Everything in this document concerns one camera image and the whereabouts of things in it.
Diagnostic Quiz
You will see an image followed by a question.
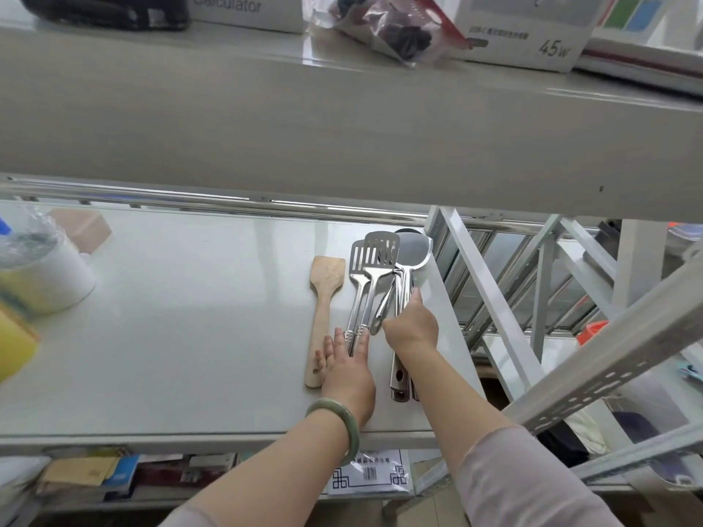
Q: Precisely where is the person's right hand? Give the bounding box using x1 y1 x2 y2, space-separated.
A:
382 288 440 357

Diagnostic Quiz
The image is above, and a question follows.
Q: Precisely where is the person's left hand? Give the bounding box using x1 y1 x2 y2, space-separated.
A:
315 326 377 430

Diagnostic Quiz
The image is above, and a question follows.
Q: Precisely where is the large steel slotted spatula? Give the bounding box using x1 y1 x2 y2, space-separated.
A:
348 231 401 357

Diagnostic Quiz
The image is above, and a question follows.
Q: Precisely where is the steel solid turner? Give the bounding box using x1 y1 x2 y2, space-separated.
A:
389 230 435 404

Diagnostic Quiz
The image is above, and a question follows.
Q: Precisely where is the small steel slotted spatula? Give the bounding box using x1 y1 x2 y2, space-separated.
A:
344 239 370 346

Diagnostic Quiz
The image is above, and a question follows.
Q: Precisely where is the person's right forearm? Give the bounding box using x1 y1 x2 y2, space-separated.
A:
392 345 624 527

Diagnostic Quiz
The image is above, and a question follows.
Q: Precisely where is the person's left forearm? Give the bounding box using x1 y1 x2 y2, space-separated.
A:
158 403 386 527

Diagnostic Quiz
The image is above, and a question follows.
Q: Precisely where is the wooden spatula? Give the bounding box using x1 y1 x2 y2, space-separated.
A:
305 256 347 389

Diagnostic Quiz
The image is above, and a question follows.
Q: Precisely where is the green jade bangle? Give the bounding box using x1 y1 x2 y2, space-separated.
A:
305 398 361 467

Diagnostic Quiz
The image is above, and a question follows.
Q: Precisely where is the white printed paper sheet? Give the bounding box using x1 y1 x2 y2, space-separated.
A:
324 449 414 498

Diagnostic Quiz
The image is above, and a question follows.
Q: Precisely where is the orange plastic lid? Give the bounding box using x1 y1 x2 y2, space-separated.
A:
575 320 610 347

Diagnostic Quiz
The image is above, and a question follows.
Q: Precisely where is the blue booklet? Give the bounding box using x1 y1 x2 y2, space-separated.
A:
100 454 141 501

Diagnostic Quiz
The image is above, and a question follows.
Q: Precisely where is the yellow envelope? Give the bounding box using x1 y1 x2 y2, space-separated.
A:
37 455 120 487

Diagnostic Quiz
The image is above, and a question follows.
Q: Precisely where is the brown cardboard box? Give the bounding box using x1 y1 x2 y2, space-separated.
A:
48 208 113 254

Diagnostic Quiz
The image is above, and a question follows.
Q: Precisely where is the clear plastic container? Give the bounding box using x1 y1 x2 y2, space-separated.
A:
663 222 703 259

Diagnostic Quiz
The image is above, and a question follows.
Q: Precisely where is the clear bag of black parts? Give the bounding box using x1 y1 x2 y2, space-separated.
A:
304 0 474 67

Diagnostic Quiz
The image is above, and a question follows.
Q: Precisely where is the white charger box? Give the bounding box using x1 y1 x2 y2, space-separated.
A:
447 0 613 73

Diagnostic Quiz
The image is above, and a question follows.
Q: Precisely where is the plastic-wrapped white roll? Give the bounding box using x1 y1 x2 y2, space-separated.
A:
0 202 98 319

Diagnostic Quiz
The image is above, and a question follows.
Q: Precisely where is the yellow packet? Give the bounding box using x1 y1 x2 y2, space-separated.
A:
0 300 41 386

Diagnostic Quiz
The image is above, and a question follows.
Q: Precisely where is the white calculator box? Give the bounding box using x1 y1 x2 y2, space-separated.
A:
186 0 309 34

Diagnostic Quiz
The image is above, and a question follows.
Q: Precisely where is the white box with coloured squares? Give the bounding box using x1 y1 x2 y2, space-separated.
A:
574 0 703 98

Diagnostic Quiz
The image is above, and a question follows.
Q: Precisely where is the black case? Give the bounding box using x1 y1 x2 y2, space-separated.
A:
16 0 191 32

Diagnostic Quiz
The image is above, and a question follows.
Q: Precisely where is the steel ladle with curved handle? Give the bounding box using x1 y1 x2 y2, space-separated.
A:
368 275 398 337

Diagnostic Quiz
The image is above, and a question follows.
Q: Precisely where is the chrome shelf rail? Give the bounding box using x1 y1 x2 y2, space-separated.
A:
0 174 495 228

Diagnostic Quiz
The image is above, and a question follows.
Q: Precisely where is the white metal rack frame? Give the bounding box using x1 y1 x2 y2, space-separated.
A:
384 205 703 516

